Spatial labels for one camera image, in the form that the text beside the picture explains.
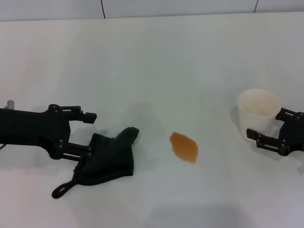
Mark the dark rag with loop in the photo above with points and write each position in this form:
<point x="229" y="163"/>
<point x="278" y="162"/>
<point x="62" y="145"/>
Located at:
<point x="109" y="161"/>

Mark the brown liquid stain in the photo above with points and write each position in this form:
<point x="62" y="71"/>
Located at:
<point x="185" y="147"/>

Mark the white paper cup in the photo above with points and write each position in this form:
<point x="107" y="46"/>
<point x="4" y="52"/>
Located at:
<point x="256" y="121"/>

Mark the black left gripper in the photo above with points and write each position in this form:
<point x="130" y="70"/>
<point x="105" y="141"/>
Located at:
<point x="28" y="128"/>

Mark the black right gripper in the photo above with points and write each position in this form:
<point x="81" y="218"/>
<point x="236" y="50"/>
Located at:
<point x="293" y="135"/>

